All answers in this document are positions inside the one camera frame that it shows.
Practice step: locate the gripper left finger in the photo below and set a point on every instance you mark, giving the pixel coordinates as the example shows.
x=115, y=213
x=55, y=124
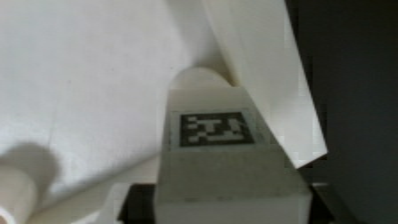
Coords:
x=136, y=210

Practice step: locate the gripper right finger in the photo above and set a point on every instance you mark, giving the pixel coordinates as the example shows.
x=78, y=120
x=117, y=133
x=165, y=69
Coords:
x=328, y=209

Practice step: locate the white leg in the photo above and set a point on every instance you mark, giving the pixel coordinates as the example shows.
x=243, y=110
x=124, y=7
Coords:
x=227, y=180

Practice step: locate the white square tabletop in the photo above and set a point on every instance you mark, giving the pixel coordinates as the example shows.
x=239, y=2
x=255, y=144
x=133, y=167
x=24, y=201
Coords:
x=90, y=55

